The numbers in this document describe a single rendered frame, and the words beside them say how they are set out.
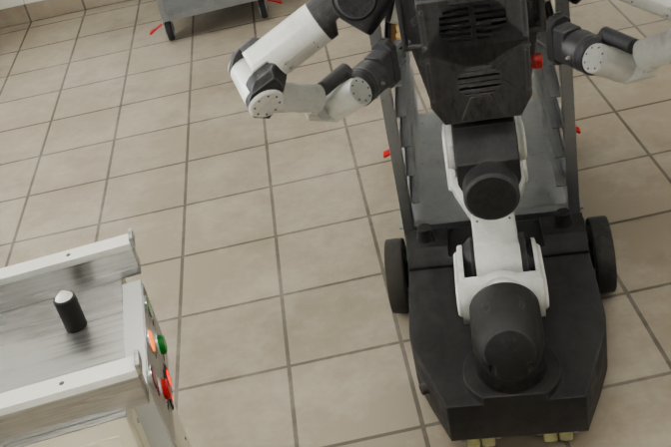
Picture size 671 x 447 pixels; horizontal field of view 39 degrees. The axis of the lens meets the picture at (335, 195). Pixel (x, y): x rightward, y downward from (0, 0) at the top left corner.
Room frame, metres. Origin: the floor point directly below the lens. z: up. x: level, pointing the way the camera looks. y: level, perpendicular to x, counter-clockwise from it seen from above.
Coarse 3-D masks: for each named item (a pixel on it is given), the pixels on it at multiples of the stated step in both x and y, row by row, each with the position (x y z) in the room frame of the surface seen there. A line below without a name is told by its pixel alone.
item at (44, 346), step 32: (96, 288) 1.19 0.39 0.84; (0, 320) 1.16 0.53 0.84; (32, 320) 1.14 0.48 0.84; (64, 320) 1.09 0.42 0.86; (96, 320) 1.11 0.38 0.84; (0, 352) 1.08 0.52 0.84; (32, 352) 1.06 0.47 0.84; (64, 352) 1.05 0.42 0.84; (96, 352) 1.03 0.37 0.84; (0, 384) 1.01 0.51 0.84; (128, 416) 0.91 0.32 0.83
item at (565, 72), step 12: (564, 0) 2.05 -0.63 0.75; (564, 12) 2.05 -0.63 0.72; (564, 72) 2.05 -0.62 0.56; (564, 84) 2.05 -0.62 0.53; (564, 96) 2.05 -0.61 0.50; (564, 108) 2.05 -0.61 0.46; (564, 120) 2.05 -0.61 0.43; (564, 132) 2.05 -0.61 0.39; (564, 144) 2.06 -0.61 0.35; (576, 144) 2.05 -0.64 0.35; (576, 156) 2.05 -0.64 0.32; (576, 168) 2.05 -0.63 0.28; (576, 180) 2.05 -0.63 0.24; (576, 192) 2.05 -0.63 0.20; (576, 204) 2.05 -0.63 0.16
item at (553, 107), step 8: (536, 48) 2.52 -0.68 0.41; (544, 80) 2.32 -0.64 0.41; (544, 88) 2.27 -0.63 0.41; (544, 96) 2.23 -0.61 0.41; (552, 104) 2.18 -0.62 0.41; (552, 112) 2.14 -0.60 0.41; (560, 112) 2.08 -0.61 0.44; (552, 120) 2.10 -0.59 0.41; (560, 120) 2.09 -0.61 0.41; (552, 128) 2.06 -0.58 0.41
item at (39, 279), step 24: (120, 240) 1.21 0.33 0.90; (24, 264) 1.20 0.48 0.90; (48, 264) 1.19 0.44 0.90; (72, 264) 1.19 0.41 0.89; (96, 264) 1.19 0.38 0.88; (120, 264) 1.20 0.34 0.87; (0, 288) 1.18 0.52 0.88; (24, 288) 1.18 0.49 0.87; (48, 288) 1.18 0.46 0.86; (72, 288) 1.19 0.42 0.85; (0, 312) 1.18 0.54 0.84
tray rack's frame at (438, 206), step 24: (432, 120) 2.69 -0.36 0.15; (528, 120) 2.56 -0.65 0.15; (432, 144) 2.54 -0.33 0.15; (528, 144) 2.42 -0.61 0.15; (432, 168) 2.41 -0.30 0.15; (528, 168) 2.29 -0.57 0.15; (432, 192) 2.28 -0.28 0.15; (528, 192) 2.17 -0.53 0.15; (552, 192) 2.15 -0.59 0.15; (432, 216) 2.16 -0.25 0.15; (456, 216) 2.14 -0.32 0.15; (528, 216) 2.07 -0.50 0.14
